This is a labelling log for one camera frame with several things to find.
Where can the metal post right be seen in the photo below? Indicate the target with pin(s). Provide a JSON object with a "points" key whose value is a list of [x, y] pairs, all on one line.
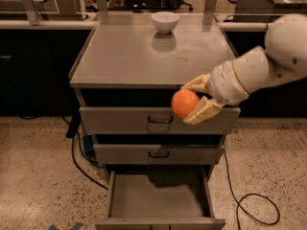
{"points": [[210, 6]]}

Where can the orange fruit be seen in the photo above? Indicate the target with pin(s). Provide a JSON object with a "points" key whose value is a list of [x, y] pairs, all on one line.
{"points": [[184, 102]]}

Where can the top steel drawer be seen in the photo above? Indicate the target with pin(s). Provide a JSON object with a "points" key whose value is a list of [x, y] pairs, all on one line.
{"points": [[151, 120]]}

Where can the steel drawer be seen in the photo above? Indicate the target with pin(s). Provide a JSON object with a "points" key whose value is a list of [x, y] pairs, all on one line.
{"points": [[157, 155], [159, 200], [151, 120]]}

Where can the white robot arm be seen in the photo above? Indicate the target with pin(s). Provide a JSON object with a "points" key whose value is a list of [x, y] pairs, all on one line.
{"points": [[281, 60]]}

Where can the white bowl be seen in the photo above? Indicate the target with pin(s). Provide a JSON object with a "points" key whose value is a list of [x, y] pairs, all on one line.
{"points": [[165, 21]]}

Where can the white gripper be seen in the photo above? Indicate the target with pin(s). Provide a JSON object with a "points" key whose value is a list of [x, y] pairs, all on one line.
{"points": [[225, 82]]}

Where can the metal post left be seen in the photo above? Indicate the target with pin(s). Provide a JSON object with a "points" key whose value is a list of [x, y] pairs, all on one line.
{"points": [[33, 16]]}

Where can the white counter rail right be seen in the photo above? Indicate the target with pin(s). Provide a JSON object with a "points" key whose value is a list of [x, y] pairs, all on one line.
{"points": [[243, 27]]}

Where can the blue power box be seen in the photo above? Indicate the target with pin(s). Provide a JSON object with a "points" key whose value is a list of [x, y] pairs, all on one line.
{"points": [[88, 146]]}

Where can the middle steel drawer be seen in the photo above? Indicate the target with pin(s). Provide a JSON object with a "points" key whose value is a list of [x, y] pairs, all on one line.
{"points": [[157, 155]]}

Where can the steel drawer cabinet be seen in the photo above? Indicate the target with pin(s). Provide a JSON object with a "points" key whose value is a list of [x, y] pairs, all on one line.
{"points": [[126, 62]]}

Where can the bottom steel drawer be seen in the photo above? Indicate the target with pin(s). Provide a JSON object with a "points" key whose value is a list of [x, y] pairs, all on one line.
{"points": [[159, 200]]}

